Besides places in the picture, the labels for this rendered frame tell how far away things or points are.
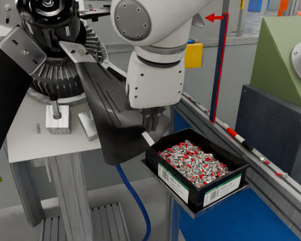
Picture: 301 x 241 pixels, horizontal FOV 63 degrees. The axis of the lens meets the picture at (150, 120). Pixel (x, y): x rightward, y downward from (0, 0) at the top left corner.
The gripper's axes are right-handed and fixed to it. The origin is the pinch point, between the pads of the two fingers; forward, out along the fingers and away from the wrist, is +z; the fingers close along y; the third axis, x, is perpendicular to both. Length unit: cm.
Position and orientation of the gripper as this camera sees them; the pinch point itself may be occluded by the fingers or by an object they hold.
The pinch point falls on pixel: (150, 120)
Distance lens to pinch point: 51.4
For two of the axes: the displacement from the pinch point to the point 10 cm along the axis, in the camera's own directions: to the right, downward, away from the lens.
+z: -0.9, 7.2, 6.8
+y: -9.5, 1.3, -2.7
